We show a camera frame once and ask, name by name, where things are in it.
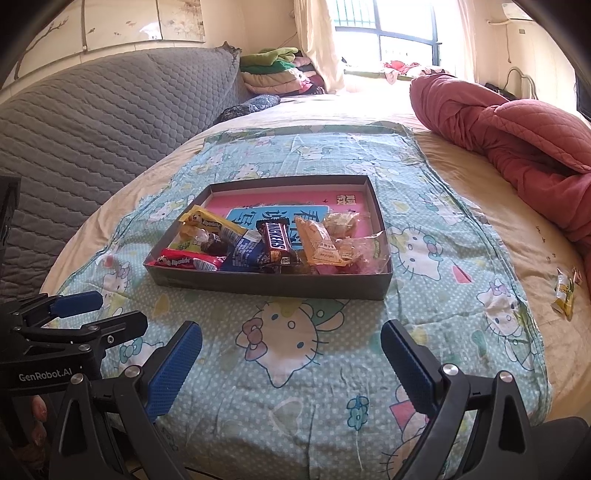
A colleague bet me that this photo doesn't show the orange snack packet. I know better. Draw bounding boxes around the orange snack packet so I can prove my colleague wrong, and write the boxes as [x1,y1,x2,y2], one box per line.
[294,216,351,267]

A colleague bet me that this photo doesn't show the dark patterned cloth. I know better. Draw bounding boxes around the dark patterned cloth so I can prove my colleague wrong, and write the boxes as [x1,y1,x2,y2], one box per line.
[214,94,280,124]

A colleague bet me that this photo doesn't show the yellow green candy on sheet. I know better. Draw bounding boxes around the yellow green candy on sheet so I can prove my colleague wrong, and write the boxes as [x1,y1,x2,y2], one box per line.
[551,267,581,321]

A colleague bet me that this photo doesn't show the beige bed sheet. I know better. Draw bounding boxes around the beige bed sheet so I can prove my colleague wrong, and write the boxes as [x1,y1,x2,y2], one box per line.
[41,93,590,419]

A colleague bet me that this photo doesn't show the black wall television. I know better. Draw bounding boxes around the black wall television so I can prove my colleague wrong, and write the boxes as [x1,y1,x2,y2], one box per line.
[575,76,591,122]

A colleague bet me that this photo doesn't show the white air conditioner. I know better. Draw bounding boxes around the white air conditioner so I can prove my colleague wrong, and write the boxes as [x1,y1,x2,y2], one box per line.
[502,2,532,21]

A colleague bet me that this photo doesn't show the shallow grey cardboard tray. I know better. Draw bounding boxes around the shallow grey cardboard tray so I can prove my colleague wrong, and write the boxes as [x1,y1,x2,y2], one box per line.
[143,175,393,300]

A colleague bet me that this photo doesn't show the clothes on window sill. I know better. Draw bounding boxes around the clothes on window sill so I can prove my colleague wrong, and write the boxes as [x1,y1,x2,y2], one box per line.
[383,60,446,84]

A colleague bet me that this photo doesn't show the pink and blue book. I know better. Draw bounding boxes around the pink and blue book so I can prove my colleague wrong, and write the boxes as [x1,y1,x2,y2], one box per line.
[199,184,377,249]

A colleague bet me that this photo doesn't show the small dark chocolate packet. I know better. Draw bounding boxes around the small dark chocolate packet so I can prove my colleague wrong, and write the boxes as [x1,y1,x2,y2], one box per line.
[199,233,230,257]

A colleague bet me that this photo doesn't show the red candy bar wrapper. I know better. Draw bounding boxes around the red candy bar wrapper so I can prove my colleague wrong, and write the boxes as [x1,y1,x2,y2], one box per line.
[149,248,226,271]

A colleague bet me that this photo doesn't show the yellow candy bar wrapper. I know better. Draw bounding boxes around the yellow candy bar wrapper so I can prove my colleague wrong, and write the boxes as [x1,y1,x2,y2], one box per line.
[178,205,247,245]

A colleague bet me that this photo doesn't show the person's left hand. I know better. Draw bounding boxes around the person's left hand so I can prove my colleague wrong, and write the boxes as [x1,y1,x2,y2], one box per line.
[31,395,47,447]

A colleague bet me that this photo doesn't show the brown Snickers bar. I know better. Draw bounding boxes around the brown Snickers bar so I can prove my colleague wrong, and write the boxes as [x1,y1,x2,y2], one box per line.
[256,218,298,266]

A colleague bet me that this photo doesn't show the grey quilted headboard cover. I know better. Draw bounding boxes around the grey quilted headboard cover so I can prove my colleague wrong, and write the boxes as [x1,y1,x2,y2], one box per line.
[1,45,249,301]

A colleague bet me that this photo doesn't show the blue snack packet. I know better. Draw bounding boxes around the blue snack packet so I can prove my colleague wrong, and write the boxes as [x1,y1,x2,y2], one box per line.
[221,230,269,272]

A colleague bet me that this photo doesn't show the Hello Kitty blue blanket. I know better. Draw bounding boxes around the Hello Kitty blue blanket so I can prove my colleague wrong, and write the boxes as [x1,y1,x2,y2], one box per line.
[61,124,552,479]

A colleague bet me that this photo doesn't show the stack of folded clothes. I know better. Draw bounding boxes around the stack of folded clothes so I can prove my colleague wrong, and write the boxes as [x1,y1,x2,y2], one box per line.
[239,47,325,97]

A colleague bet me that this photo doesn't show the cream curtain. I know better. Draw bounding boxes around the cream curtain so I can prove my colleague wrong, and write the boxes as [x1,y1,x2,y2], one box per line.
[294,0,344,93]

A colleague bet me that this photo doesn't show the red quilted duvet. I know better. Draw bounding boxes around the red quilted duvet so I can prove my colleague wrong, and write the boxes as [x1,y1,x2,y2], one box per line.
[409,74,591,259]

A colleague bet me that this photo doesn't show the round pastry clear wrapper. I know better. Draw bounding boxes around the round pastry clear wrapper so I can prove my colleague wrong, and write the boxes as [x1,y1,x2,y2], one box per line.
[322,212,361,239]

